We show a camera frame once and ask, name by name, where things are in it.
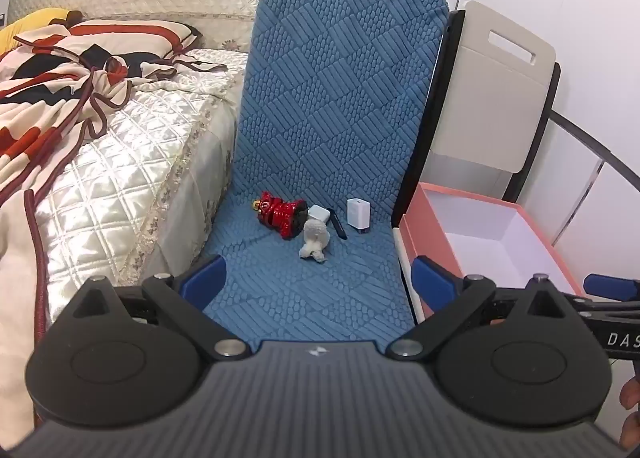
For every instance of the pink cardboard box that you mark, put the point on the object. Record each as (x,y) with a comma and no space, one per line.
(480,248)

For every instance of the red black printed blanket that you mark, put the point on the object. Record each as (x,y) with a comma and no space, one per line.
(45,87)

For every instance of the yellow pillow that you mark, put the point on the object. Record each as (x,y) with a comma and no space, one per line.
(35,22)

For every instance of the cream floral pillow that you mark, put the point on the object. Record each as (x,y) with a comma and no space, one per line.
(225,32)

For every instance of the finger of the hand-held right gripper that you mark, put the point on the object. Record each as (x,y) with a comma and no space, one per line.
(612,284)

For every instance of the tall white power adapter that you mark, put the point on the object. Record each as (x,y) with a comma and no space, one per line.
(359,215)

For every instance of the person's right hand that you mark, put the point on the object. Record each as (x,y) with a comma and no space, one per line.
(630,413)

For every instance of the white plush toy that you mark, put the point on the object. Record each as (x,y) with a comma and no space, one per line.
(315,240)

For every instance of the black curved frame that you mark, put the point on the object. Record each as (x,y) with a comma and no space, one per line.
(595,142)

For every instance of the cream quilted bedspread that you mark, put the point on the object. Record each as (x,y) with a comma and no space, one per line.
(130,177)

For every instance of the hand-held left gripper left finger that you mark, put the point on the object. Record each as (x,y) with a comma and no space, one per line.
(202,280)

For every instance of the red black lion figurine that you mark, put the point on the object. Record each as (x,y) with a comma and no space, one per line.
(281,218)

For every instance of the beige chair with black frame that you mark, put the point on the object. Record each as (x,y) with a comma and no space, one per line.
(490,102)

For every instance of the blue textured seat cushion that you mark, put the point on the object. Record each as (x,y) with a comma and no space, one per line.
(340,87)

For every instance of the small white plug charger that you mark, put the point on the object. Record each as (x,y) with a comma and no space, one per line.
(320,214)

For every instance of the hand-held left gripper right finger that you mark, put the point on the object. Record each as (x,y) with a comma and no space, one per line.
(434,283)

